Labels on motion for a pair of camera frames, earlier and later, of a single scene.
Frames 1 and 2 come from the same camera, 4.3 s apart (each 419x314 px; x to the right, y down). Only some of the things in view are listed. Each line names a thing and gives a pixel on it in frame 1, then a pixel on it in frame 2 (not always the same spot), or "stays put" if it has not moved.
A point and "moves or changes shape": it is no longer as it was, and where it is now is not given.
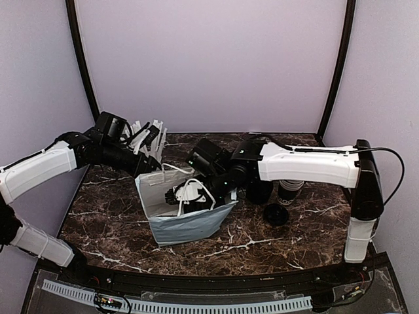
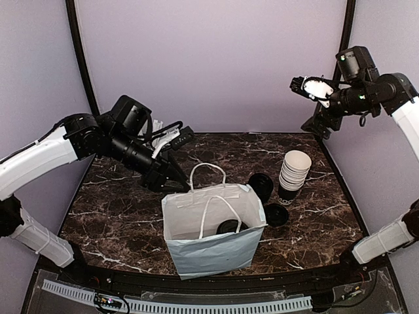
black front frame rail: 204,283 stays put
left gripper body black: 134,169 -> 150,177
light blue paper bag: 167,226 moves or changes shape
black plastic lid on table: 275,214 stays put
